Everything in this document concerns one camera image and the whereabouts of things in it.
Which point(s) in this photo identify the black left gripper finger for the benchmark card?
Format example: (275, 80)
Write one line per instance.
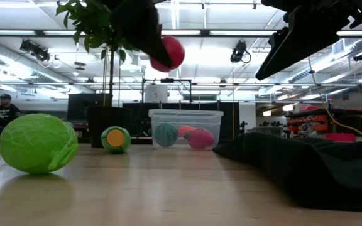
(143, 31)

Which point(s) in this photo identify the orange produce toy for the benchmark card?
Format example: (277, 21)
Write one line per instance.
(185, 130)

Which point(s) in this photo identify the clear plastic tupperware container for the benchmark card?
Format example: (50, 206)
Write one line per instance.
(217, 122)

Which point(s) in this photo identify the black cloth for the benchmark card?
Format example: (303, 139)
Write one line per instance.
(310, 169)

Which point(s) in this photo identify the red tomato toy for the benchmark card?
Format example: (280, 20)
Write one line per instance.
(176, 51)

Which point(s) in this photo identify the white box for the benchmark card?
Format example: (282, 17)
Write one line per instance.
(156, 94)

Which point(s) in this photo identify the green toy with orange end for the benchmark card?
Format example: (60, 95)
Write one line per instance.
(116, 138)

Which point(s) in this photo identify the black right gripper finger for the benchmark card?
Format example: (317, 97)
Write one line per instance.
(300, 40)
(278, 37)

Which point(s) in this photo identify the red plastic bin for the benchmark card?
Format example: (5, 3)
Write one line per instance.
(339, 137)

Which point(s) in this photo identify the black ceiling spotlight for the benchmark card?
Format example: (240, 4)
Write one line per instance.
(35, 50)

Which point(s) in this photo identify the black hanging camera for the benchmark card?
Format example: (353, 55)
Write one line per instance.
(238, 51)

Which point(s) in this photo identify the dark green round toy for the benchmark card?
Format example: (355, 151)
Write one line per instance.
(166, 135)

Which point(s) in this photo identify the green potted tree black pot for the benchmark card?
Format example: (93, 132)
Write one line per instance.
(108, 125)

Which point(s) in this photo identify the shelf with red bins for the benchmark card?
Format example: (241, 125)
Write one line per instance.
(319, 119)

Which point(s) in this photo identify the light green cabbage toy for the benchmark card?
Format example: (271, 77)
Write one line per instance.
(36, 142)

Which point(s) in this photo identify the person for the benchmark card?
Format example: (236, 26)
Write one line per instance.
(3, 114)

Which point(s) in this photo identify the black partition panel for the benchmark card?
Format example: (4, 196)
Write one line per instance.
(137, 119)

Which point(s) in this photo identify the pink toy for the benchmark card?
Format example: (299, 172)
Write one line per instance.
(201, 138)

